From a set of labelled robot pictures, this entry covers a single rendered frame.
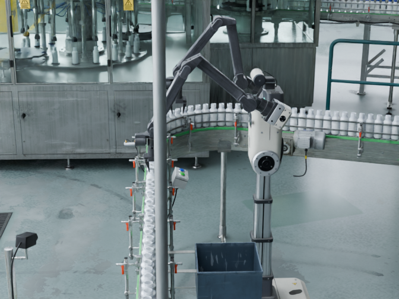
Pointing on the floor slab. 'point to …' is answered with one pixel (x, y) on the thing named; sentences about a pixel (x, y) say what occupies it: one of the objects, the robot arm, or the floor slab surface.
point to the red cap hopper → (370, 62)
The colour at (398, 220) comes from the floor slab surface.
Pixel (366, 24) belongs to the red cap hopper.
